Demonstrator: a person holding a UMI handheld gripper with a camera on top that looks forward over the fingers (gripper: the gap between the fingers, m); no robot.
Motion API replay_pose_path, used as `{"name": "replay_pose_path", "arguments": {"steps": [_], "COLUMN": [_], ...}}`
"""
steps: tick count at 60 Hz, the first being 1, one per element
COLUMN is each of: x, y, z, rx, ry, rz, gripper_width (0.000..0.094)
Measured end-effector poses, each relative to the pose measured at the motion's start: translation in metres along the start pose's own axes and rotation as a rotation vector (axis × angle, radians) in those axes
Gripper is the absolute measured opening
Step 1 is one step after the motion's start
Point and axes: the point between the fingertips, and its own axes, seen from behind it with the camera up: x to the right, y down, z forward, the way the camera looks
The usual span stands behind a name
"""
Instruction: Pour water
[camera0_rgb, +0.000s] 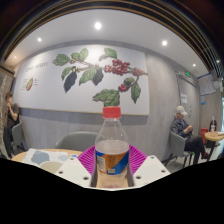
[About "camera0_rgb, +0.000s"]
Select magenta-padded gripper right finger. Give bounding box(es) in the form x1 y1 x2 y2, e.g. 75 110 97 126
127 144 172 189

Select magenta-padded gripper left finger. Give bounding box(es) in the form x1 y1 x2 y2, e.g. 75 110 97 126
54 144 100 189

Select clear red-capped drink bottle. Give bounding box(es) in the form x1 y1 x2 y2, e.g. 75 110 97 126
94 106 130 189

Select dark mug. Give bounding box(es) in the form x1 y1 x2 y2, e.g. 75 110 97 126
39 160 64 175

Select grey upholstered chair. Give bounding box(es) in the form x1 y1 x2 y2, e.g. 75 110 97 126
54 130 99 151
11 120 28 153
163 131 194 168

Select person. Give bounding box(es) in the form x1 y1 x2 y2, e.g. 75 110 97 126
170 105 210 165
3 91 20 158

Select round wooden table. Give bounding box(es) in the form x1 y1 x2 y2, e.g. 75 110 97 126
203 130 224 162

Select drink cup with straw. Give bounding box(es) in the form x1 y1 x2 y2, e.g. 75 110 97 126
209 115 217 134

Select recessed ceiling lights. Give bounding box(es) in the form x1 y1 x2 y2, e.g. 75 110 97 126
3 21 198 69

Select coffee branch wall mural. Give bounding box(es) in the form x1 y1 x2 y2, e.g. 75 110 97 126
13 44 150 116

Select wall notice board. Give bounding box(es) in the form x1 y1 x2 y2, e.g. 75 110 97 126
197 73 218 96

